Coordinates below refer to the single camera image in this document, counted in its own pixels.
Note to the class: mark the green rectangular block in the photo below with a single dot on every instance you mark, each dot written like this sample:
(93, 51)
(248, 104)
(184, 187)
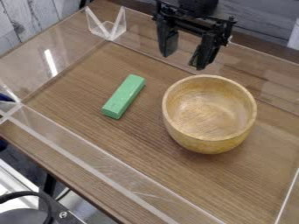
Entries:
(124, 95)

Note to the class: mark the black metal bracket with screw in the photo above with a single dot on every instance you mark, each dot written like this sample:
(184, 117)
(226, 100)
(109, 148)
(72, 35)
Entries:
(61, 214)

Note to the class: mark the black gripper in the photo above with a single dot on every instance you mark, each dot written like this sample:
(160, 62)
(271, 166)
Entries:
(199, 18)

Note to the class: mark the blue object at left edge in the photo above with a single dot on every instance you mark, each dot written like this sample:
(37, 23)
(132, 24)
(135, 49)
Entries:
(5, 98)

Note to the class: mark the light wooden bowl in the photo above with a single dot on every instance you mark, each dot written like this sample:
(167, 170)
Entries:
(208, 113)

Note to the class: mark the clear acrylic tray enclosure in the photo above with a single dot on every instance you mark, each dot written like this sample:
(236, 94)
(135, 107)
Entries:
(122, 162)

